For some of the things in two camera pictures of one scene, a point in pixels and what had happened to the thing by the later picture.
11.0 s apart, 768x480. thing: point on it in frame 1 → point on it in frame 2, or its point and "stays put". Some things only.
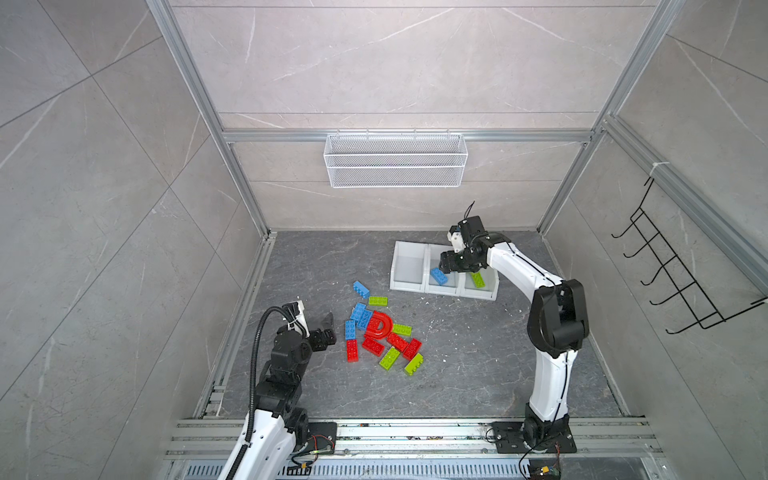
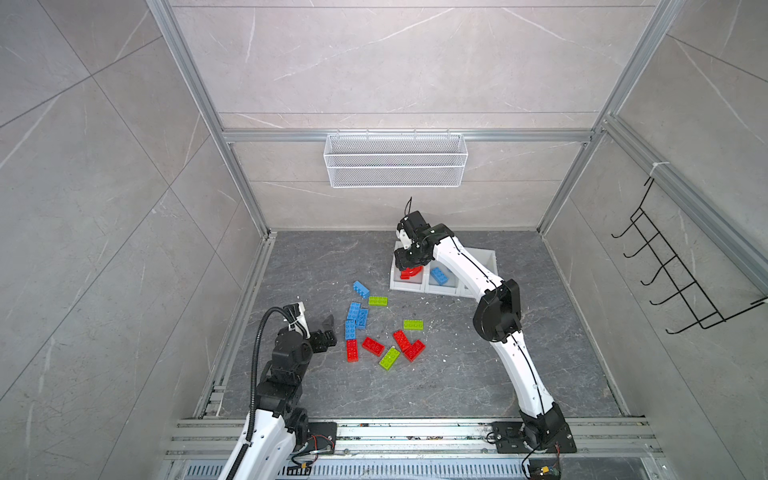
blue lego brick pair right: [364, 319] stays put
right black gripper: [449, 265] → [402, 262]
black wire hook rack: [703, 310] stays put
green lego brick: [402, 329] → [413, 325]
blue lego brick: [438, 275] stays put
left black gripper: [319, 344] stays put
